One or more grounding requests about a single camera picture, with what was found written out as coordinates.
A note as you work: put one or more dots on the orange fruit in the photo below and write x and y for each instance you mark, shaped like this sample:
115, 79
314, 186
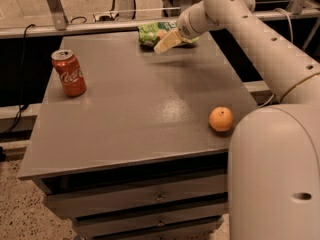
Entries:
221, 119

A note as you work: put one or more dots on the white power strip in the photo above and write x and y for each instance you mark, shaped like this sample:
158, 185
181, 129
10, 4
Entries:
102, 17

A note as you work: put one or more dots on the red Coca-Cola can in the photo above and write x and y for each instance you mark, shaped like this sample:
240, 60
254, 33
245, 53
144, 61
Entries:
68, 68

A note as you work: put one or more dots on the green rice chip bag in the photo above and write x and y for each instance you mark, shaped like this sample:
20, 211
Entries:
150, 34

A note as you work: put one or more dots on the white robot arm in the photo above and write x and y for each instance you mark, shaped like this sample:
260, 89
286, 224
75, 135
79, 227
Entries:
274, 153

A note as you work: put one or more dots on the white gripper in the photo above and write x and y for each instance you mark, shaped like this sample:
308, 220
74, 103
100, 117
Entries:
185, 28

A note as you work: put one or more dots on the grey drawer cabinet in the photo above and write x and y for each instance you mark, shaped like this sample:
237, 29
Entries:
134, 157

